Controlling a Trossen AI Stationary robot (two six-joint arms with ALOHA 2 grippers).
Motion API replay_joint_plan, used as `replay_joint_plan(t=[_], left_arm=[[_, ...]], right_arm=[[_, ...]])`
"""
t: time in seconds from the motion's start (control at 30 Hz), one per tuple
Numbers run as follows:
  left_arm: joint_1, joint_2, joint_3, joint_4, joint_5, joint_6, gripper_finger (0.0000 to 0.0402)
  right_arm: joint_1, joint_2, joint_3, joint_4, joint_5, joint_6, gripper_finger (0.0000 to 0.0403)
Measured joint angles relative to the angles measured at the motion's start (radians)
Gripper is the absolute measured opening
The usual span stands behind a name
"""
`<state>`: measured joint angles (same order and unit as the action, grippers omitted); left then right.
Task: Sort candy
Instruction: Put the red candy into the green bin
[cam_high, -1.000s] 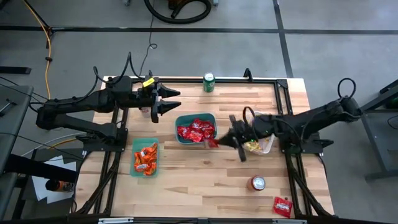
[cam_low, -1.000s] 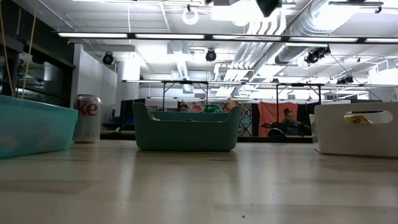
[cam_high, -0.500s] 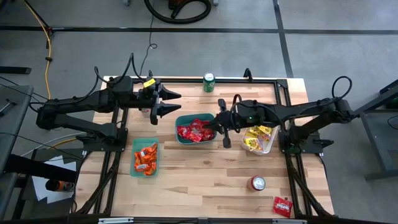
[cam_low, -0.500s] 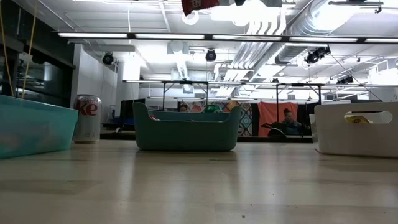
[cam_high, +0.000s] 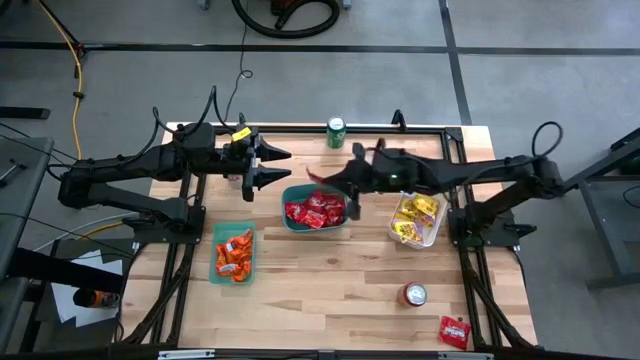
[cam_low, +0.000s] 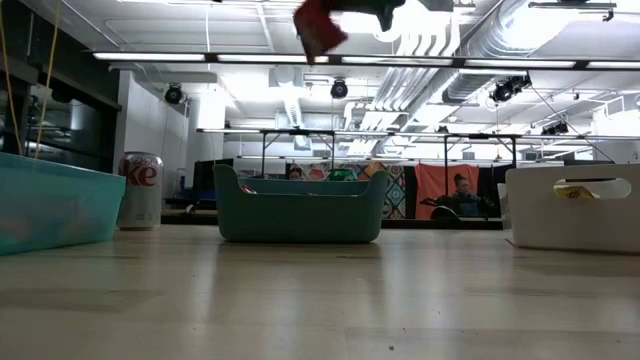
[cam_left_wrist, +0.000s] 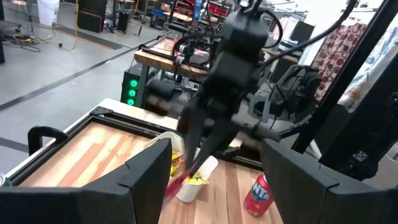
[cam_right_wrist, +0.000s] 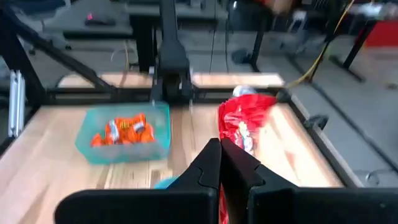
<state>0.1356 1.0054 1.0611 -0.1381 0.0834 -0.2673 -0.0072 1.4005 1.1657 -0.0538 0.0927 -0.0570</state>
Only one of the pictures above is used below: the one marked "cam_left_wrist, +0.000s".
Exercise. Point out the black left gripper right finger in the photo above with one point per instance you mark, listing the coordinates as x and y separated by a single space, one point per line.
326 205

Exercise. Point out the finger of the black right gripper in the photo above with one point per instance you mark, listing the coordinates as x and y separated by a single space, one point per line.
220 135
192 130

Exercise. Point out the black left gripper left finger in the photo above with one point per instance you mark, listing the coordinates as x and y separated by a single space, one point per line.
93 205

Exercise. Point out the yellow purple candy bag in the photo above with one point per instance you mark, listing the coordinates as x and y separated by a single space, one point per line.
199 180

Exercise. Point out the pink-red candy bag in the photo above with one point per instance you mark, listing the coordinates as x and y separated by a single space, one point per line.
177 185

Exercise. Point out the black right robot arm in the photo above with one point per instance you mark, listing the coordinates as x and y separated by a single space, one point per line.
245 31

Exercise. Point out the white plastic bin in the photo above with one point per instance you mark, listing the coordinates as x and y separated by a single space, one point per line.
194 194

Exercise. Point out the red Fanta can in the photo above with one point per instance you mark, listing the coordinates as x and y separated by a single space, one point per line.
256 199

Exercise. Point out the computer tower green lights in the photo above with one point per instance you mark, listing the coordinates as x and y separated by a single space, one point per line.
132 93

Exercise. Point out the wooden workbench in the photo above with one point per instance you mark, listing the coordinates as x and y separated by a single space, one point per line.
161 63

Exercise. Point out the red storage rack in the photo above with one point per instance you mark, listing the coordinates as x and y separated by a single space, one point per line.
217 7

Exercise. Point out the black office chair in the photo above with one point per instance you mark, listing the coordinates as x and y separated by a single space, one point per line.
306 90

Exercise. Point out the red circle patterned cloth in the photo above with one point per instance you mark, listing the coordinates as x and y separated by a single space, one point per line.
335 53

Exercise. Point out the black speaker box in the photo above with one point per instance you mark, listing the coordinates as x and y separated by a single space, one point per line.
123 21

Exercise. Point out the blue white cloth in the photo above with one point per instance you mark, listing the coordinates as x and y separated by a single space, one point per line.
373 53

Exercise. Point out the black equipment case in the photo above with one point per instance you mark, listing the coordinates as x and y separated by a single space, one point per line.
91 18

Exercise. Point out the black table edge frame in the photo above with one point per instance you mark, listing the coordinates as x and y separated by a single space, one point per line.
133 127

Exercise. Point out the black frame post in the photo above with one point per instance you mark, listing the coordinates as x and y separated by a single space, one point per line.
348 71

